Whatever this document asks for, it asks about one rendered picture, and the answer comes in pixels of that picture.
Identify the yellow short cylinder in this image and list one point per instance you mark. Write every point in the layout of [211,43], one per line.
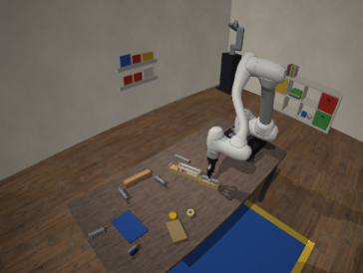
[173,215]

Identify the tan wooden bar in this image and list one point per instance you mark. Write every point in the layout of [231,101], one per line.
[136,177]

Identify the cream roll of masking tape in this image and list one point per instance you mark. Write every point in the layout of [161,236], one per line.
[190,214]

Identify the blue flat rectangular pad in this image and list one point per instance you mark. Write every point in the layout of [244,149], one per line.
[129,226]

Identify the tan flat board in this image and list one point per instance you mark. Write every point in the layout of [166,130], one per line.
[176,231]

